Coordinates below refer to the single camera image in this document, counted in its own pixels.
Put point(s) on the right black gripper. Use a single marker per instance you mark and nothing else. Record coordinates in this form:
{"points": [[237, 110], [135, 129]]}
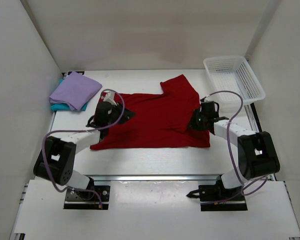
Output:
{"points": [[193, 124]]}

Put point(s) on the red t shirt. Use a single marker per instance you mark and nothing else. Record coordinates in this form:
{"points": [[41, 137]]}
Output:
{"points": [[160, 121]]}

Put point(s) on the teal t shirt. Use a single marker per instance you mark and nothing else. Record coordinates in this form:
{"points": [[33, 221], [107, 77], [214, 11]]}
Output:
{"points": [[62, 107]]}

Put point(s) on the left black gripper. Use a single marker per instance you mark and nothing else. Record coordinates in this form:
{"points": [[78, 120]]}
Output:
{"points": [[127, 115]]}

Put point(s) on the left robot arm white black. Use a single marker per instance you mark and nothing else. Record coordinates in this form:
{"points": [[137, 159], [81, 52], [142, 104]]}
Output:
{"points": [[56, 159]]}

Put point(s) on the white plastic basket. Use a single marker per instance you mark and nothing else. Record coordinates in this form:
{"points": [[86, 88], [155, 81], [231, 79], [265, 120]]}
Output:
{"points": [[233, 73]]}

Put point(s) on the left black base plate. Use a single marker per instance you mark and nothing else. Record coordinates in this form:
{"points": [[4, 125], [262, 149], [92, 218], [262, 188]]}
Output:
{"points": [[77, 200]]}

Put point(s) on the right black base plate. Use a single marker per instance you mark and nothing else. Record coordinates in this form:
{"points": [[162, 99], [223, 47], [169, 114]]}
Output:
{"points": [[216, 198]]}

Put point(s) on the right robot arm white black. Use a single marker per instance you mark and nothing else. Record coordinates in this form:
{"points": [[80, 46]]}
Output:
{"points": [[257, 156]]}

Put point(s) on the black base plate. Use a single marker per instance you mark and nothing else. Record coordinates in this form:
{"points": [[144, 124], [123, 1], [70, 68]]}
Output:
{"points": [[216, 198], [77, 200]]}

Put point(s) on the lavender t shirt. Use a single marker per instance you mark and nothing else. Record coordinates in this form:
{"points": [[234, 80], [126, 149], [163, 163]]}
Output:
{"points": [[93, 86]]}

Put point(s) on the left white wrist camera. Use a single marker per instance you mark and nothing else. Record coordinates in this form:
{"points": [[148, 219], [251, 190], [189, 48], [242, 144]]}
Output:
{"points": [[109, 97]]}

